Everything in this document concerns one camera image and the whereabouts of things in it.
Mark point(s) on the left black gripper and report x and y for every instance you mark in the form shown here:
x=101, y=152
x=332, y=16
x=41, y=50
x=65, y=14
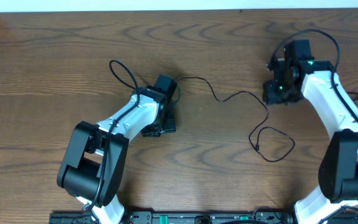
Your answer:
x=159, y=129

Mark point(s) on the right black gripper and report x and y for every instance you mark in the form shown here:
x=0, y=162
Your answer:
x=278, y=94

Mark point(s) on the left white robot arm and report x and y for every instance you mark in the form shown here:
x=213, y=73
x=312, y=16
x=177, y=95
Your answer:
x=93, y=164

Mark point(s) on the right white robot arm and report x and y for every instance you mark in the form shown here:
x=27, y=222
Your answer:
x=299, y=76

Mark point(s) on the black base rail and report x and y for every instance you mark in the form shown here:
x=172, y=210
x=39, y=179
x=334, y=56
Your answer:
x=173, y=218

